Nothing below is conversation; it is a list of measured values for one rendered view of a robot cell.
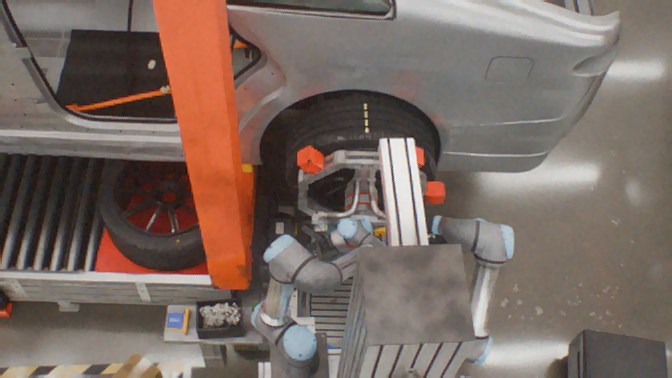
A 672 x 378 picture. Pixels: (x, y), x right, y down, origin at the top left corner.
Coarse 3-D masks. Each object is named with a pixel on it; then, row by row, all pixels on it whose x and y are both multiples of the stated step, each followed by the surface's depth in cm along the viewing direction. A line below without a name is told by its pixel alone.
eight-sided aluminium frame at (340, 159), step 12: (336, 156) 303; (348, 156) 305; (360, 156) 305; (372, 156) 304; (324, 168) 305; (336, 168) 303; (372, 168) 304; (300, 180) 313; (312, 180) 312; (420, 180) 313; (300, 192) 320; (300, 204) 329; (312, 204) 337
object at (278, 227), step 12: (276, 216) 370; (288, 216) 371; (264, 228) 365; (276, 228) 361; (288, 228) 362; (264, 240) 380; (264, 252) 357; (264, 264) 354; (264, 276) 358; (264, 288) 382
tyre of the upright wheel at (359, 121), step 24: (360, 96) 311; (312, 120) 314; (336, 120) 307; (360, 120) 304; (384, 120) 306; (408, 120) 313; (288, 144) 329; (312, 144) 307; (336, 144) 304; (360, 144) 304; (432, 144) 325; (288, 168) 321; (432, 168) 319
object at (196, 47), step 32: (160, 0) 184; (192, 0) 184; (224, 0) 201; (160, 32) 194; (192, 32) 194; (224, 32) 204; (192, 64) 204; (224, 64) 207; (192, 96) 216; (224, 96) 216; (192, 128) 230; (224, 128) 230; (192, 160) 245; (224, 160) 245; (224, 192) 262; (224, 224) 282; (224, 256) 305; (224, 288) 333
